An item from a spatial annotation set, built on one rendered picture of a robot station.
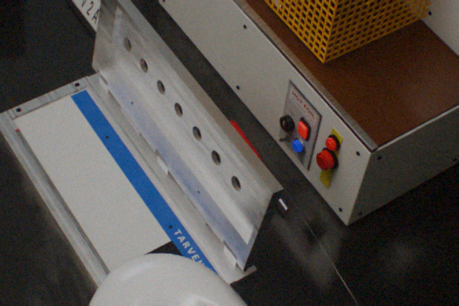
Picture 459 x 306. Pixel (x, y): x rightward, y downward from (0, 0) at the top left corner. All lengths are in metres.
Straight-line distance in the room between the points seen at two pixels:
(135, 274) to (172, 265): 0.02
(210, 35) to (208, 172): 0.30
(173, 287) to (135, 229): 0.74
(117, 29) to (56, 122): 0.18
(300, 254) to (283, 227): 0.05
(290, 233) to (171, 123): 0.24
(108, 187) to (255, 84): 0.28
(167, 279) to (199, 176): 0.70
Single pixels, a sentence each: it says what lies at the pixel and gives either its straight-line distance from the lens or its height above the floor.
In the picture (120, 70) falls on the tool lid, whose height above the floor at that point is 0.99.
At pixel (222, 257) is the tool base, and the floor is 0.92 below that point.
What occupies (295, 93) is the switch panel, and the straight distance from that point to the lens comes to 1.29.
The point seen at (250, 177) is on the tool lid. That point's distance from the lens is 1.16.
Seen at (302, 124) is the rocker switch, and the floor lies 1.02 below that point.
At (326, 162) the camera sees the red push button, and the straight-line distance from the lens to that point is 1.27.
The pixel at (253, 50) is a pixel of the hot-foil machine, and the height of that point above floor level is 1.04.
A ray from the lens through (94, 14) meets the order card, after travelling 1.55.
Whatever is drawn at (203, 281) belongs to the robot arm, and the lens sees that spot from 0.56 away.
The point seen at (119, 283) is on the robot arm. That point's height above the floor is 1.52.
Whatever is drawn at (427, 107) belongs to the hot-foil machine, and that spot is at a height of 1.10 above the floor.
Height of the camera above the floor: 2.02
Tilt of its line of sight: 53 degrees down
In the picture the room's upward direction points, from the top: 7 degrees clockwise
